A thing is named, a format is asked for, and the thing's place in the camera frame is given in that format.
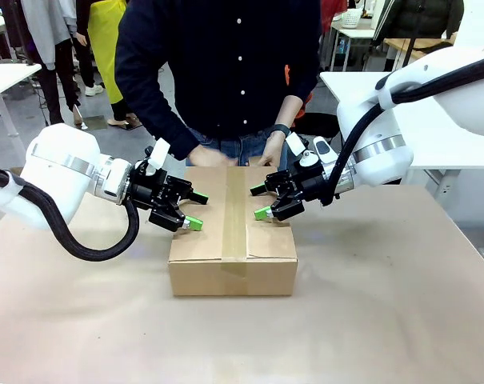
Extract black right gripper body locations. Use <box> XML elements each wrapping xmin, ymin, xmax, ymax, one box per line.
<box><xmin>280</xmin><ymin>159</ymin><xmax>339</xmax><ymax>210</ymax></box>

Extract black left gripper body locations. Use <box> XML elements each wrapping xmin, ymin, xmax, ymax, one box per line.
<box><xmin>124</xmin><ymin>158</ymin><xmax>193</xmax><ymax>214</ymax></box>

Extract brown cardboard shipping box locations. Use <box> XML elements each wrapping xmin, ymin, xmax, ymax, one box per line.
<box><xmin>168</xmin><ymin>165</ymin><xmax>299</xmax><ymax>298</ymax></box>

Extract person's left forearm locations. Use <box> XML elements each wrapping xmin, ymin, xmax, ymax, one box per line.
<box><xmin>274</xmin><ymin>94</ymin><xmax>306</xmax><ymax>130</ymax></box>

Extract person's right forearm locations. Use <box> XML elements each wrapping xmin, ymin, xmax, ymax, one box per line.
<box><xmin>143</xmin><ymin>91</ymin><xmax>202</xmax><ymax>162</ymax></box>

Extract person's left hand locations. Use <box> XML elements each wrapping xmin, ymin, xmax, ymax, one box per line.
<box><xmin>258</xmin><ymin>130</ymin><xmax>288</xmax><ymax>168</ymax></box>

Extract person's right hand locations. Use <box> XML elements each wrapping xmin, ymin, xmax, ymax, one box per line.
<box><xmin>185</xmin><ymin>143</ymin><xmax>237</xmax><ymax>168</ymax></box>

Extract brown packing tape strip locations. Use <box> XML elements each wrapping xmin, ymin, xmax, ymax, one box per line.
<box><xmin>218</xmin><ymin>166</ymin><xmax>250</xmax><ymax>298</ymax></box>

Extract person in dark button shirt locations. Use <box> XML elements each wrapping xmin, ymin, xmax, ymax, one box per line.
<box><xmin>114</xmin><ymin>0</ymin><xmax>323</xmax><ymax>168</ymax></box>

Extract large white work table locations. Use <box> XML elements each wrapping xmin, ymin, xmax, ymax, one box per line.
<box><xmin>319</xmin><ymin>70</ymin><xmax>484</xmax><ymax>206</ymax></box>

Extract person in yellow apron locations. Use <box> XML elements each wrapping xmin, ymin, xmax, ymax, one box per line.
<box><xmin>75</xmin><ymin>0</ymin><xmax>142</xmax><ymax>130</ymax></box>

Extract white table with basket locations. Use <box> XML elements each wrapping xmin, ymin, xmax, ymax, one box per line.
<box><xmin>328</xmin><ymin>19</ymin><xmax>388</xmax><ymax>73</ymax></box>

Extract wooden top table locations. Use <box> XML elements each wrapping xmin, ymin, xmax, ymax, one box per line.
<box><xmin>383</xmin><ymin>35</ymin><xmax>458</xmax><ymax>73</ymax></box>

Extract white plastic basket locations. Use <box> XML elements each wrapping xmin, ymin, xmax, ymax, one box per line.
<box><xmin>340</xmin><ymin>8</ymin><xmax>364</xmax><ymax>30</ymax></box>

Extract person in grey coat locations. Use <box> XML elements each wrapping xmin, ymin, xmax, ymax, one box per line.
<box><xmin>19</xmin><ymin>0</ymin><xmax>83</xmax><ymax>126</ymax></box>

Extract small white desk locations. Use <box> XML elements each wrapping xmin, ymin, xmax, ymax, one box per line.
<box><xmin>0</xmin><ymin>62</ymin><xmax>43</xmax><ymax>139</ymax></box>

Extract person in dark puffer jacket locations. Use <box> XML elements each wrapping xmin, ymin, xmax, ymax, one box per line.
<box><xmin>371</xmin><ymin>0</ymin><xmax>466</xmax><ymax>46</ymax></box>

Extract white left wrist camera block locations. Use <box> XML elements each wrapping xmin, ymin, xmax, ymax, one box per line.
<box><xmin>146</xmin><ymin>138</ymin><xmax>172</xmax><ymax>178</ymax></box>

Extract white wrist camera block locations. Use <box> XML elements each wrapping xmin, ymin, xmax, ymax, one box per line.
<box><xmin>286</xmin><ymin>132</ymin><xmax>306</xmax><ymax>156</ymax></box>
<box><xmin>146</xmin><ymin>138</ymin><xmax>172</xmax><ymax>178</ymax></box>

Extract white right wrist camera block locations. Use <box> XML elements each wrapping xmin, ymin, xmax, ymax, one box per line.
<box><xmin>286</xmin><ymin>132</ymin><xmax>306</xmax><ymax>156</ymax></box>

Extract black right arm cable sleeve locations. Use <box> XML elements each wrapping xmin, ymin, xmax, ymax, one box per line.
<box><xmin>320</xmin><ymin>51</ymin><xmax>484</xmax><ymax>207</ymax></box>

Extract black arm cable sleeve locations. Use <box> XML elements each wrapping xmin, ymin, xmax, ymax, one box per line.
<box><xmin>320</xmin><ymin>51</ymin><xmax>484</xmax><ymax>207</ymax></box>
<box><xmin>0</xmin><ymin>166</ymin><xmax>141</xmax><ymax>262</ymax></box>

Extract black left arm cable sleeve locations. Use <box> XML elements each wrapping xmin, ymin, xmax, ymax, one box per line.
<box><xmin>0</xmin><ymin>166</ymin><xmax>141</xmax><ymax>262</ymax></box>

